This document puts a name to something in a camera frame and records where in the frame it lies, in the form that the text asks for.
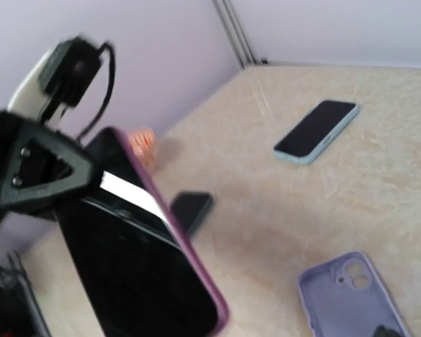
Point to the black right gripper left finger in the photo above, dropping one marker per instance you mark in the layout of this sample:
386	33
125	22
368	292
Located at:
41	169

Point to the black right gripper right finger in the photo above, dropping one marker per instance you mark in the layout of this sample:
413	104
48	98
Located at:
382	331

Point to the lavender phone case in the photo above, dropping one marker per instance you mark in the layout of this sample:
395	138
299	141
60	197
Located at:
345	296

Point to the black phone dark edge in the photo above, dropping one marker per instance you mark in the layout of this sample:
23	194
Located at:
137	266

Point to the light blue phone case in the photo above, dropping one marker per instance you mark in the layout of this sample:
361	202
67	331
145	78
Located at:
322	147

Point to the black phone white back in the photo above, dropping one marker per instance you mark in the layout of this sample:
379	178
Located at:
315	128

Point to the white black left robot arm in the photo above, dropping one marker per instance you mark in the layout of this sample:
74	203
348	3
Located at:
31	103

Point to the black phone green edge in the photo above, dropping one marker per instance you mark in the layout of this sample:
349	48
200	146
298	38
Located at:
190	208

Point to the red white patterned bowl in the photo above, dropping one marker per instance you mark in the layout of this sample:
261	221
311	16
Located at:
143	144

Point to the front aluminium rail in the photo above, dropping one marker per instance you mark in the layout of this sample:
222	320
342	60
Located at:
20	314

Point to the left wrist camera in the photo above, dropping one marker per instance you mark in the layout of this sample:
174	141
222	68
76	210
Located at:
69	70

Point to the left aluminium frame post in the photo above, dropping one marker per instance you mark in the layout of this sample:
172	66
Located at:
235	33

